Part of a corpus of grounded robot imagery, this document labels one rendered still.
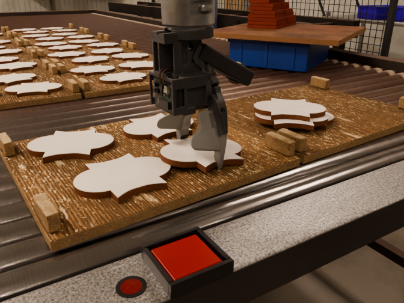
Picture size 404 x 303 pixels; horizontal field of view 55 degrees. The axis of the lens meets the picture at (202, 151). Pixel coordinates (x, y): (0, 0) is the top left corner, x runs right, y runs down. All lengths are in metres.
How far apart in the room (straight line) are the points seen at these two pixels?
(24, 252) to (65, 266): 0.06
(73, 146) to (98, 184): 0.16
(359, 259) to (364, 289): 0.21
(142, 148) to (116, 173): 0.13
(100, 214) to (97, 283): 0.10
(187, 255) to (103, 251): 0.10
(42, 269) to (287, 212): 0.31
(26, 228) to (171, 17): 0.33
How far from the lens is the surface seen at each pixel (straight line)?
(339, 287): 1.88
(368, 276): 1.98
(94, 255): 0.48
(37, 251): 0.51
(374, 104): 1.04
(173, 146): 0.65
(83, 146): 0.70
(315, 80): 1.16
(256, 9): 1.66
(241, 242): 0.49
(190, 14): 0.55
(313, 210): 0.57
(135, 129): 0.76
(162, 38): 0.55
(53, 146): 0.72
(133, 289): 0.43
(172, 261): 0.44
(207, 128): 0.58
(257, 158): 0.66
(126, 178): 0.57
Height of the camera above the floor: 1.20
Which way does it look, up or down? 23 degrees down
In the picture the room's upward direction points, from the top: straight up
